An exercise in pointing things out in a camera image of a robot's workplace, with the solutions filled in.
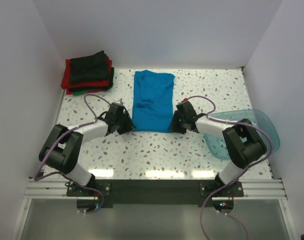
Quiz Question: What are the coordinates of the blue t shirt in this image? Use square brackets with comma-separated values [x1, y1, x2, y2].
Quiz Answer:
[132, 70, 175, 133]

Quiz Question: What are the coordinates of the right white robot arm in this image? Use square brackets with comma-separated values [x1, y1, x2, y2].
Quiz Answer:
[169, 100, 267, 193]

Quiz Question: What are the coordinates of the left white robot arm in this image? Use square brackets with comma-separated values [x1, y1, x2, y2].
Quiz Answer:
[39, 102, 135, 192]

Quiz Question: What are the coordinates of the translucent blue plastic bin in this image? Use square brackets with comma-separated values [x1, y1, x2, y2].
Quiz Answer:
[204, 109, 280, 160]

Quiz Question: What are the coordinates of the folded black t shirt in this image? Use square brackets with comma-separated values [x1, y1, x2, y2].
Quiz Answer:
[69, 50, 110, 84]

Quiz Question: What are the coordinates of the folded red t shirt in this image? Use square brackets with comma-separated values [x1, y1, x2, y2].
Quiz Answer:
[61, 56, 112, 95]

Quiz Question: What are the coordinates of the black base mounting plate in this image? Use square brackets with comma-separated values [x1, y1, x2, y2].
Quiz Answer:
[66, 178, 244, 210]

